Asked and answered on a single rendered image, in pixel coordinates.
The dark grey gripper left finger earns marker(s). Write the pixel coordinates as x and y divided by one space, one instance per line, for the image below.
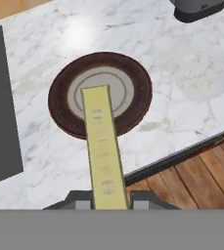
78 201

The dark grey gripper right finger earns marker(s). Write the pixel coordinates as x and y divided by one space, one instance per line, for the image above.
144 200

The yellow butter stick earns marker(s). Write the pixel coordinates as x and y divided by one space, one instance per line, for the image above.
102 146

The brown rimmed grey plate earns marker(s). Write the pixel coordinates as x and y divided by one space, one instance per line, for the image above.
101 94

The dark grey hob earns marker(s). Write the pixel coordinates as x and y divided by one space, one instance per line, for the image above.
1 107

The dark grey appliance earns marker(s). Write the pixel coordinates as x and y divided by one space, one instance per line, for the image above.
196 9

